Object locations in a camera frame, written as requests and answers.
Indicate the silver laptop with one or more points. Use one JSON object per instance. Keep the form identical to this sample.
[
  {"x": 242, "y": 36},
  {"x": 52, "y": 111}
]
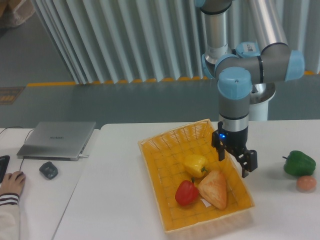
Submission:
[{"x": 57, "y": 140}]

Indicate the striped sleeve forearm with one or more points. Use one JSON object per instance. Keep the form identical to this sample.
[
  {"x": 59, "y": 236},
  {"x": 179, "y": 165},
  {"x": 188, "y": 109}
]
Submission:
[{"x": 9, "y": 216}]

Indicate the white paper label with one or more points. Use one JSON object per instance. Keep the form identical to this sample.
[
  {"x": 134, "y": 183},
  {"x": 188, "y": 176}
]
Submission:
[{"x": 206, "y": 203}]

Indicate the person's hand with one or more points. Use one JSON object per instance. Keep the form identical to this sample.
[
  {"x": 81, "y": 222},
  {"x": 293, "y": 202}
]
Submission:
[{"x": 9, "y": 186}]

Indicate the green bell pepper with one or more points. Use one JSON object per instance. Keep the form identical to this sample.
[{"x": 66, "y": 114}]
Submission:
[{"x": 299, "y": 164}]

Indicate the folding partition screen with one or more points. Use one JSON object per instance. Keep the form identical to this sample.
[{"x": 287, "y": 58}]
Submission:
[{"x": 118, "y": 41}]

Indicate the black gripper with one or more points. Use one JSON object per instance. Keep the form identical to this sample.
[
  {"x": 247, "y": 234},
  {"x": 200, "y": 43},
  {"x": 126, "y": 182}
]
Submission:
[{"x": 234, "y": 142}]

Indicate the brown egg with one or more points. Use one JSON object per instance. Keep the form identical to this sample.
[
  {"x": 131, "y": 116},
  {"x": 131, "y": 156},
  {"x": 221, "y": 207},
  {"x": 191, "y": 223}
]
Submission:
[{"x": 306, "y": 183}]

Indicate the triangular bread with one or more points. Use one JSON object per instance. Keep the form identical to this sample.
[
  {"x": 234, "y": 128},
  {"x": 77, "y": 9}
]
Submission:
[{"x": 213, "y": 188}]

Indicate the black keyboard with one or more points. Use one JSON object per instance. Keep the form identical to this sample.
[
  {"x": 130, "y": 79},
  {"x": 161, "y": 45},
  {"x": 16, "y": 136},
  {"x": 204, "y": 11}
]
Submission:
[{"x": 4, "y": 162}]

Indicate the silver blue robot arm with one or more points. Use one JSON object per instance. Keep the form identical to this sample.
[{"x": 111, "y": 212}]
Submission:
[{"x": 237, "y": 75}]

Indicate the grey round device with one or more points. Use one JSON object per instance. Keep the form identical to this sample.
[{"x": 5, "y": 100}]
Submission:
[{"x": 49, "y": 170}]

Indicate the yellow woven basket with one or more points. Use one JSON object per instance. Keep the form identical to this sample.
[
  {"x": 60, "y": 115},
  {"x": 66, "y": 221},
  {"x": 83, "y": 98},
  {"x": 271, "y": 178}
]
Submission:
[{"x": 163, "y": 155}]

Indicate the white laptop cable plug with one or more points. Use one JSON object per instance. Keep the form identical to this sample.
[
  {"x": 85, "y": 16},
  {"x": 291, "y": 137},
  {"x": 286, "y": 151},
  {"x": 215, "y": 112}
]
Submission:
[{"x": 81, "y": 156}]

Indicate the red bell pepper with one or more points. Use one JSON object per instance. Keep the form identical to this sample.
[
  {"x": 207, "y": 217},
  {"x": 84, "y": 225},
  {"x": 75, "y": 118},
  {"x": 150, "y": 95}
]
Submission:
[{"x": 186, "y": 192}]

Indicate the yellow bell pepper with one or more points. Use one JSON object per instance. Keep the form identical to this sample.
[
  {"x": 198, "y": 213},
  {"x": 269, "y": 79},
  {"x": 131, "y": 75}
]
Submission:
[{"x": 195, "y": 165}]

